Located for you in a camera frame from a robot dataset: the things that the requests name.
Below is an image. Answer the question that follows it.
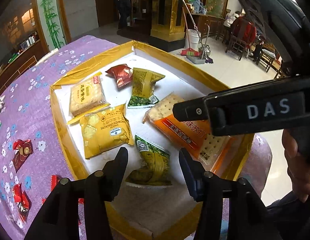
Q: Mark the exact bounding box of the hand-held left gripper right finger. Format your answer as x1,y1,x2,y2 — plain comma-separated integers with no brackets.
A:
179,149,283,240

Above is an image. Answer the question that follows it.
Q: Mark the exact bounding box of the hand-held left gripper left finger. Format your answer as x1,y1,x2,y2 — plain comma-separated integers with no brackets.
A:
24,147,129,240

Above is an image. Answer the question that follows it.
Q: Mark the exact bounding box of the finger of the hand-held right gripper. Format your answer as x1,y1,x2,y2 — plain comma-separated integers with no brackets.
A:
173,95,210,122

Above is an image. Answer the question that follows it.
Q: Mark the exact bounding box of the orange soda cracker packet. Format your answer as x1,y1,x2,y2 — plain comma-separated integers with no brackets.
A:
143,92,235,172

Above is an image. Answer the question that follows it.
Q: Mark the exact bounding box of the white box with gold edges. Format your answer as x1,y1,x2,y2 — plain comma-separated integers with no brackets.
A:
49,40,257,240

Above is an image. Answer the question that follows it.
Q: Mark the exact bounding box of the green yellow pea packet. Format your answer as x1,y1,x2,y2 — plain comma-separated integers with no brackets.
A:
127,67,166,109
125,134,173,188

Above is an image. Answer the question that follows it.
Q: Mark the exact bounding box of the yellow sandwich cracker packet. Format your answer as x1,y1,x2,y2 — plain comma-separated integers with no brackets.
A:
67,104,134,160

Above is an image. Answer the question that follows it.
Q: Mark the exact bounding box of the red flower-print snack packet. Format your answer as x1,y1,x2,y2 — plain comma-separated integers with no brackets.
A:
105,64,134,88

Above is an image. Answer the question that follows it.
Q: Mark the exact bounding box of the square cracker packet yellow label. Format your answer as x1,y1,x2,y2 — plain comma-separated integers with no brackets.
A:
69,72,111,117

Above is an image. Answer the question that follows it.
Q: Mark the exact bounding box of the person's right hand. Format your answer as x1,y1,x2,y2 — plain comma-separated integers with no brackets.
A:
282,129,310,202

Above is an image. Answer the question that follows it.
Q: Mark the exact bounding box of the grey dustpan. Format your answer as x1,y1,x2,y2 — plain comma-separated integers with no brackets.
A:
187,24,211,65

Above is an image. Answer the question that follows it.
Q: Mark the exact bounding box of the wooden chair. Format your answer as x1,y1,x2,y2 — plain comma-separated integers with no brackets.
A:
225,34,250,60
274,60,290,79
256,49,279,73

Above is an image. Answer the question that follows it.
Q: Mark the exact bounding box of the red broom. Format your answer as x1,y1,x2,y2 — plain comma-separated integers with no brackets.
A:
180,7,202,57

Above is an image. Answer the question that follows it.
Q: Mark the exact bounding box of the white bucket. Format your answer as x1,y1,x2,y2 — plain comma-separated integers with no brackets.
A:
185,29,202,49

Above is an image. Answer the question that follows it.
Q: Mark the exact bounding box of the wooden sideboard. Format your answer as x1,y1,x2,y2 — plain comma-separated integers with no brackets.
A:
195,14,227,39

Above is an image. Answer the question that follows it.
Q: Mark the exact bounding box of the gold pillar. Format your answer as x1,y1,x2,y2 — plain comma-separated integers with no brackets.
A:
149,0,188,53

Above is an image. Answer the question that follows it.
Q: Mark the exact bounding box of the person's dark clothing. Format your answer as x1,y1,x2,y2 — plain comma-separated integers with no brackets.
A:
266,191,310,240

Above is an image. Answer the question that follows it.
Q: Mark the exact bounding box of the dark wooden staircase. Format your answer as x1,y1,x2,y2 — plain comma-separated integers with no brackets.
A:
117,0,155,43

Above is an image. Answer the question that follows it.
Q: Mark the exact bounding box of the blue bag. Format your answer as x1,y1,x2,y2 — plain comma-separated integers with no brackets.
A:
189,0,208,14

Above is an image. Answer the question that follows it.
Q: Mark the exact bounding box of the purple floral tablecloth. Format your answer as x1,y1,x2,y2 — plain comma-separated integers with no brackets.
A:
0,35,273,240

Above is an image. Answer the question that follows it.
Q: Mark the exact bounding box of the wooden door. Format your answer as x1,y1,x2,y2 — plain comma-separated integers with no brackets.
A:
94,0,119,27

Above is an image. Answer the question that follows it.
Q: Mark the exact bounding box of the wooden display cabinet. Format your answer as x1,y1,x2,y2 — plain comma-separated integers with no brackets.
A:
0,0,49,95

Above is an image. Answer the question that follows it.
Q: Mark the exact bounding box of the bamboo painted pillar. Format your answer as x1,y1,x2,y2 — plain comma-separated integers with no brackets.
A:
30,0,72,52

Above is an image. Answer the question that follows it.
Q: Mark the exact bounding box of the dark stair post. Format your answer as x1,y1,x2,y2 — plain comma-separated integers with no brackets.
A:
118,0,132,29

